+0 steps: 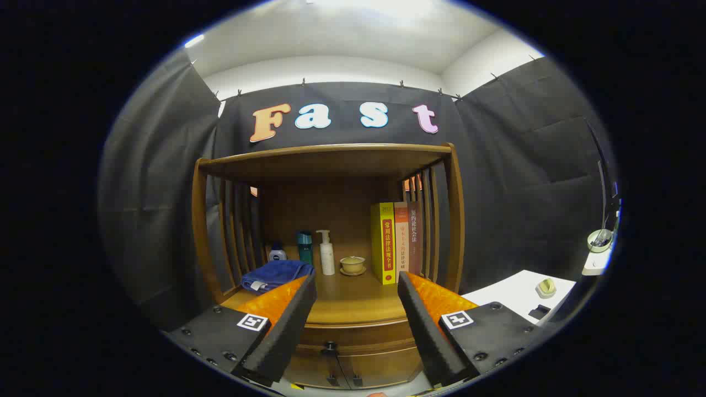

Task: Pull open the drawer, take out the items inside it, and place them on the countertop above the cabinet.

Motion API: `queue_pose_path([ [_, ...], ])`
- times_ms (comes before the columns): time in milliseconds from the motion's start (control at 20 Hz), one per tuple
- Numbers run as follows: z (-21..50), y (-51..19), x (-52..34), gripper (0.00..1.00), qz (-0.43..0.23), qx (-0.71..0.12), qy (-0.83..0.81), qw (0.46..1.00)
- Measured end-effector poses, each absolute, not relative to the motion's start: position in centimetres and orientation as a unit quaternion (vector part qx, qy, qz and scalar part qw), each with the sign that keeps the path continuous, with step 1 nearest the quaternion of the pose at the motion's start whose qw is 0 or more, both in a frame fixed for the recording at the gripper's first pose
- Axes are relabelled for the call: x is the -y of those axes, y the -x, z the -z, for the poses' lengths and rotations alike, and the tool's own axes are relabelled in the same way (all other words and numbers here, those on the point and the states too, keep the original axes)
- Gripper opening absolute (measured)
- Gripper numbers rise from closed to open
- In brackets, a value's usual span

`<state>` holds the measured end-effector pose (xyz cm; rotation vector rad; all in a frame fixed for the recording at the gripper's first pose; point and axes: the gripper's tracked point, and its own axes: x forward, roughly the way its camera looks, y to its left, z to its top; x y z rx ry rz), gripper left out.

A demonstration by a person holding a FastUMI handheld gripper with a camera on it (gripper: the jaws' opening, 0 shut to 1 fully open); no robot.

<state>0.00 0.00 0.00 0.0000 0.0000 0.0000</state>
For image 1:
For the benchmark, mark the brown book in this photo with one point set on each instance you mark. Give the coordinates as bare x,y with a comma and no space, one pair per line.
415,237

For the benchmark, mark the beige orange book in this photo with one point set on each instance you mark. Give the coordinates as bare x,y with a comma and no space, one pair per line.
402,242

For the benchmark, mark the yellow book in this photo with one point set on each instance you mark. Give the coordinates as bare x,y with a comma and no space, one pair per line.
386,242

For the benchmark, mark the small green white object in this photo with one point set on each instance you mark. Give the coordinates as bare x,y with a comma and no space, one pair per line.
546,286

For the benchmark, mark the small black object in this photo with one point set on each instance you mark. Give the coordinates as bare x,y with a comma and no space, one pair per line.
539,312

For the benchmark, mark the wooden cabinet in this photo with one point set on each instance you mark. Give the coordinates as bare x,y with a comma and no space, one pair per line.
331,160

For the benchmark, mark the wooden drawer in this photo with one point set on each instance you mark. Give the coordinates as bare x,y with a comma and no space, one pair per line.
364,336

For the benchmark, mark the blue towel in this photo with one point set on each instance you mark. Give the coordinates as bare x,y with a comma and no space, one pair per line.
276,273

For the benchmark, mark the small white blue-capped bottle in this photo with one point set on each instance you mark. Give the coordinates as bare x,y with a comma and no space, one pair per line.
277,254

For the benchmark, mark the wooden countertop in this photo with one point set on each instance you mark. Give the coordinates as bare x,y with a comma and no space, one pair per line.
353,298

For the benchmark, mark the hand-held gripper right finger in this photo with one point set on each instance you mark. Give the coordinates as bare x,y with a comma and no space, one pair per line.
427,342

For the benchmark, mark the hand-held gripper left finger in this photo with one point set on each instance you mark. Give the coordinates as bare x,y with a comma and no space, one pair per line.
287,331

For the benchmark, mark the pale green bowl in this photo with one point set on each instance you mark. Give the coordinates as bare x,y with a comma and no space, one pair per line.
595,242

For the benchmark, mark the blue glass bottle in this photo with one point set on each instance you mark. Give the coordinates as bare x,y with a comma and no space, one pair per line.
305,251

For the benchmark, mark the white pump bottle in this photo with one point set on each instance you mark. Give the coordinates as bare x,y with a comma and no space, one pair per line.
327,256

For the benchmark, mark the white shelf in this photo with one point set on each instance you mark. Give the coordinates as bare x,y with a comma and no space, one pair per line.
598,263

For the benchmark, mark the white side cabinet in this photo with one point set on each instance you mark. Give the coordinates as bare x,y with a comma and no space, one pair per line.
513,292

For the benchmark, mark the yellow lidded tea bowl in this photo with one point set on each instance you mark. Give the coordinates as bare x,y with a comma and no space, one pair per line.
352,263

